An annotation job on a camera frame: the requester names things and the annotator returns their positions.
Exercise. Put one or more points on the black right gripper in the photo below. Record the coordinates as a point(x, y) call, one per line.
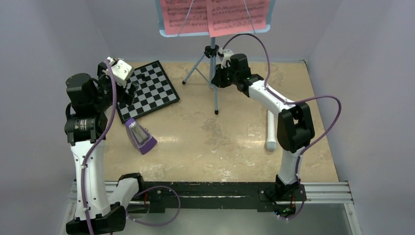
point(217, 80)

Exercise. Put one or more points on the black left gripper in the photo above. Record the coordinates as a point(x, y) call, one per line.
point(124, 97)

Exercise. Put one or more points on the light blue music stand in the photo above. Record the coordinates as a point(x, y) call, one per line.
point(210, 52)

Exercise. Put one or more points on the purple metronome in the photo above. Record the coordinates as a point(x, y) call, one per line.
point(146, 147)

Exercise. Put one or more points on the clear plastic metronome cover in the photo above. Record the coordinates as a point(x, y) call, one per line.
point(139, 134)

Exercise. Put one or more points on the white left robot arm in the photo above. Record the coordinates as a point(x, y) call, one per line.
point(89, 116)

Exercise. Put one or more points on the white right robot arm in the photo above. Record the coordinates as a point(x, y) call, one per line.
point(295, 128)

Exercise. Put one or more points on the black white checkerboard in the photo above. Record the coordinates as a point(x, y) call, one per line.
point(155, 91)

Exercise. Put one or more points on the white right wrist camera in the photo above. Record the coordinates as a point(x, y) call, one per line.
point(225, 56)

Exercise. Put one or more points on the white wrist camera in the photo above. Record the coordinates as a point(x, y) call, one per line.
point(225, 56)
point(121, 70)

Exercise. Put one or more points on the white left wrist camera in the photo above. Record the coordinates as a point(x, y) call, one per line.
point(121, 70)

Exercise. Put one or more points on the white recorder flute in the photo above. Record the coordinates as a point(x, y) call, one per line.
point(271, 141)

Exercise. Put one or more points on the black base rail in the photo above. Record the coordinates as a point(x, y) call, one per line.
point(258, 196)

